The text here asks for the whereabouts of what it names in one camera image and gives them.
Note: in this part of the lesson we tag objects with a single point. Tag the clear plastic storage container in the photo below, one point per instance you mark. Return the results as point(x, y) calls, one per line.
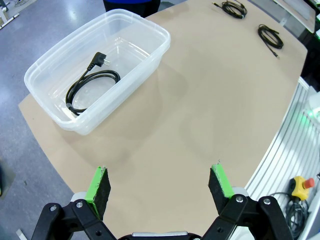
point(130, 62)

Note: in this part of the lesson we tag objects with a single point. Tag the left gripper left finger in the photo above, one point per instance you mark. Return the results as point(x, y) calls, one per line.
point(100, 195)

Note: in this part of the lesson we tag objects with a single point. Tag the aluminium rail frame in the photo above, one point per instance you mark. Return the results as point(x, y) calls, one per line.
point(282, 155)

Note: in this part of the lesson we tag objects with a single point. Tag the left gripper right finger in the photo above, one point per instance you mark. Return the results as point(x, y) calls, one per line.
point(220, 190)

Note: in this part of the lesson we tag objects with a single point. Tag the person in blue hoodie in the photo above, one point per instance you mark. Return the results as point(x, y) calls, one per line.
point(130, 8)

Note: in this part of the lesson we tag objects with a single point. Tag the yellow emergency stop button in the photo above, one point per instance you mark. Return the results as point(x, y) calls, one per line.
point(300, 190)

